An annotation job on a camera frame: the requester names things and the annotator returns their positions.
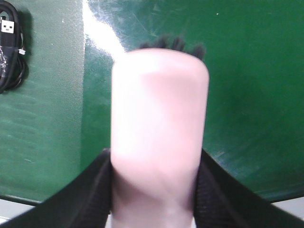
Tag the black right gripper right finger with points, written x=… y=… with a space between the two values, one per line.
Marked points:
x=223 y=202

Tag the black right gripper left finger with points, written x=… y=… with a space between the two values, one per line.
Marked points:
x=83 y=203

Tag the green conveyor belt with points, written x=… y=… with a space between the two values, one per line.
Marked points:
x=58 y=120

